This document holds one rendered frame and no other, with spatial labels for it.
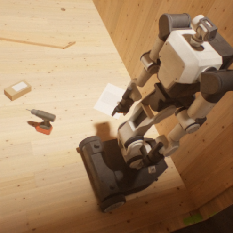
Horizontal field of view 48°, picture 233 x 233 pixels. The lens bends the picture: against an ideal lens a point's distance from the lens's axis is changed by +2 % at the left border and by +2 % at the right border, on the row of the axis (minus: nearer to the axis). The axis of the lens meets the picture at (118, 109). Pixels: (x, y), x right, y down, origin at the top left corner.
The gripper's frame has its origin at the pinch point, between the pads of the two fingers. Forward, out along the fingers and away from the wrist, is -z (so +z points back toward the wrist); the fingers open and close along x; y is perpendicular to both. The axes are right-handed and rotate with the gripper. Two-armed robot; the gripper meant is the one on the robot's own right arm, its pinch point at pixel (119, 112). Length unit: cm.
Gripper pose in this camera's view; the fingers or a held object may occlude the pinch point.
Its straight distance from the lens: 189.8
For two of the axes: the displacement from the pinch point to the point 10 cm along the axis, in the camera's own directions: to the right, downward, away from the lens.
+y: 3.8, 7.7, -5.1
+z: 4.2, -6.4, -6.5
